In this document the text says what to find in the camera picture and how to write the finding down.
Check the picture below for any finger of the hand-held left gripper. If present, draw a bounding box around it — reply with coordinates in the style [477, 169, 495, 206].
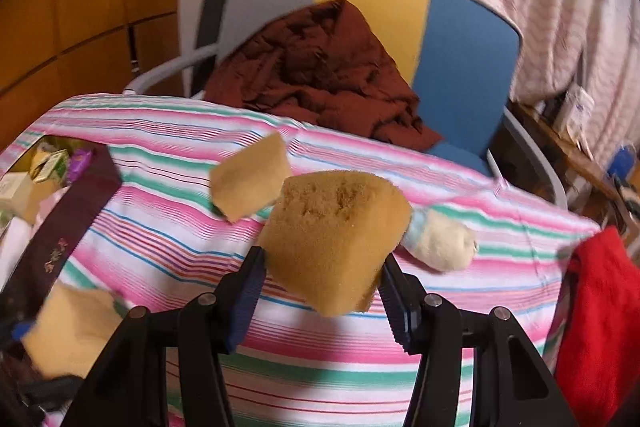
[5, 321, 37, 345]

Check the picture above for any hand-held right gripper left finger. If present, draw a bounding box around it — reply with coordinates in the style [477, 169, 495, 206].
[60, 246, 268, 427]

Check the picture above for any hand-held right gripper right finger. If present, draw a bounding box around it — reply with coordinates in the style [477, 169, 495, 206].
[377, 254, 581, 427]

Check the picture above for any yellow sponge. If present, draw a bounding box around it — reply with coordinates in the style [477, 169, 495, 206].
[20, 282, 126, 380]

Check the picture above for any cream sock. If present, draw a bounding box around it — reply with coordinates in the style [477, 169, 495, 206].
[395, 206, 478, 272]

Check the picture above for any large tan sponge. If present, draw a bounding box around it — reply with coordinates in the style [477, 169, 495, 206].
[256, 171, 413, 319]

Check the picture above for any gold box with maroon lid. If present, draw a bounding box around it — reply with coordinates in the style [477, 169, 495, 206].
[0, 134, 123, 323]

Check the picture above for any tan sponge with green scrubber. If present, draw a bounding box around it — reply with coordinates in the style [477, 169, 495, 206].
[208, 132, 292, 224]

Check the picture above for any pink striped tablecloth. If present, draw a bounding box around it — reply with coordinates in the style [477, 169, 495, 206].
[0, 93, 601, 427]

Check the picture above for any cream box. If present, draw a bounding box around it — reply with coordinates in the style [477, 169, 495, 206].
[0, 173, 56, 223]

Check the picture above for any red fleece cloth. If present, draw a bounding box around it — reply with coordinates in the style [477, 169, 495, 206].
[554, 227, 640, 427]

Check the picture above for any wooden desk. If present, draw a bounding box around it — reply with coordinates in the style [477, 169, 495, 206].
[505, 102, 640, 248]

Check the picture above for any brown jacket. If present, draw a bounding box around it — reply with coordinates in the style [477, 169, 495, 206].
[204, 0, 443, 152]

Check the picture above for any grey yellow blue chair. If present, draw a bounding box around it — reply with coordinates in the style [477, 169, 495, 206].
[122, 0, 568, 210]

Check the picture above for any white paper packet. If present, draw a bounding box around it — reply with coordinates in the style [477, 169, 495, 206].
[552, 84, 596, 140]

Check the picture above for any blue round object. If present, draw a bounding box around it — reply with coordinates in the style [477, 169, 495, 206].
[607, 146, 638, 188]

